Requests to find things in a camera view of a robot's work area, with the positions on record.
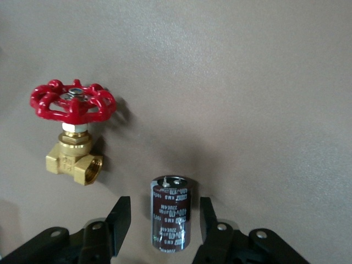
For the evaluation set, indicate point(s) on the brown electrolytic capacitor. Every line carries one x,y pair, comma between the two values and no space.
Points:
170,214

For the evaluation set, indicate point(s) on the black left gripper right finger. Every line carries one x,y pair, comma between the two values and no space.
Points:
210,222

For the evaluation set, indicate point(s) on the brown table mat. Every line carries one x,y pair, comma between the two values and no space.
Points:
247,96

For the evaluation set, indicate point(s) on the brass valve red handwheel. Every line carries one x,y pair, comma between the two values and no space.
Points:
71,110

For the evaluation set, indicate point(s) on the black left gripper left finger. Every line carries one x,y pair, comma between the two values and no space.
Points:
121,220

